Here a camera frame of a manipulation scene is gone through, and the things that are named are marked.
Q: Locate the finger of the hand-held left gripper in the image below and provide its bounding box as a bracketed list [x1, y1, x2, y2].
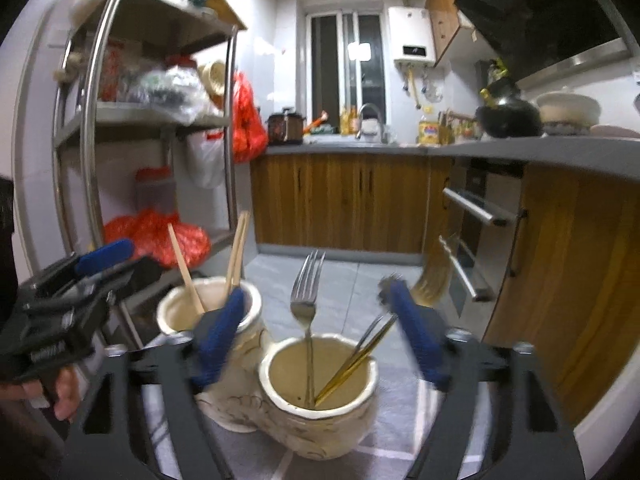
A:
[31, 238, 137, 287]
[64, 255, 164, 307]

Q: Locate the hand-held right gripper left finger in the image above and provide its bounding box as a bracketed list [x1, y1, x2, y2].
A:
[60, 286, 247, 480]

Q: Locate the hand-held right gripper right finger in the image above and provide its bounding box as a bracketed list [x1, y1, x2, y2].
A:
[385, 275, 587, 480]

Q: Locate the wooden chopstick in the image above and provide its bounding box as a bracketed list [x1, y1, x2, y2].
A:
[229, 211, 252, 292]
[166, 223, 206, 315]
[222, 211, 247, 297]

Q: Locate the gold fork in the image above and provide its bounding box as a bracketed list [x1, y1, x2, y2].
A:
[314, 315, 398, 406]

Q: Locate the white floral ceramic utensil holder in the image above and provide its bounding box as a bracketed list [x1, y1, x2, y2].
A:
[156, 277, 381, 461]

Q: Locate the person's left hand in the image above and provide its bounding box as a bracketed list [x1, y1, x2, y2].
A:
[0, 365, 82, 422]

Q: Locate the crumpled orange plastic bag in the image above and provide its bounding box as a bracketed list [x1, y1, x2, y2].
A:
[104, 210, 212, 268]

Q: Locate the straw broom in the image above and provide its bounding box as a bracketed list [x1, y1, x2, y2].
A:
[412, 234, 461, 308]

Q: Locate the clear container with red lid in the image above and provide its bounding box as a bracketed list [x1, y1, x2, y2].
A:
[135, 166, 177, 216]

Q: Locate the grey striped tablecloth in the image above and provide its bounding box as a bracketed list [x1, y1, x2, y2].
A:
[145, 375, 491, 480]

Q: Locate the built-in oven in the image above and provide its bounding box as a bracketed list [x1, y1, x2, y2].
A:
[440, 157, 526, 303]

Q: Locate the hanging white plastic bag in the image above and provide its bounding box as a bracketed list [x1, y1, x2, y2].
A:
[187, 127, 228, 190]

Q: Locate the metal shelf rack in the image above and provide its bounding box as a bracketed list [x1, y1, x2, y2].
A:
[50, 0, 251, 281]

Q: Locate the wooden base cabinet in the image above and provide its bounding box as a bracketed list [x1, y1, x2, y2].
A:
[250, 137, 640, 426]

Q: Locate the clear plastic bag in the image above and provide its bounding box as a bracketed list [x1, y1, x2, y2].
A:
[127, 62, 221, 123]

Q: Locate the red printed package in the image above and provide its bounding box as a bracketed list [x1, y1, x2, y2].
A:
[97, 40, 131, 101]

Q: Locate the hanging orange plastic bag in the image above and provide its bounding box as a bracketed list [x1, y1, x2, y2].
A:
[231, 71, 269, 163]

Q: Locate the yellow oil bottle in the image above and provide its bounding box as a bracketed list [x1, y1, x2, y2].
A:
[417, 115, 441, 146]

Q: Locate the dark red rice cooker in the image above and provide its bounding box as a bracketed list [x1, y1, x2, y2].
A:
[266, 107, 307, 145]

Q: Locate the metal faucet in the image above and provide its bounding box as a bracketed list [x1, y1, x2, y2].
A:
[356, 102, 388, 143]

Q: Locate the black wok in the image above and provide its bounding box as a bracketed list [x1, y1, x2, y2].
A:
[475, 89, 543, 138]

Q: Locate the white pot with lid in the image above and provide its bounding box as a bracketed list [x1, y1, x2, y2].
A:
[536, 89, 601, 136]

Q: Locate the window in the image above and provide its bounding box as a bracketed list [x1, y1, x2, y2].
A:
[300, 2, 388, 133]

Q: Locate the cardboard box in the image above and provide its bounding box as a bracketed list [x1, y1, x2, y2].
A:
[185, 0, 248, 31]

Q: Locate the white water heater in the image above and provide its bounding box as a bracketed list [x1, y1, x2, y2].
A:
[387, 6, 437, 67]

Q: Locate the black range hood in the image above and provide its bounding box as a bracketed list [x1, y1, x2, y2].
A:
[454, 0, 640, 88]

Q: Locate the wooden wall cabinet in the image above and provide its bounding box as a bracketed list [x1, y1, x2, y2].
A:
[425, 0, 488, 68]

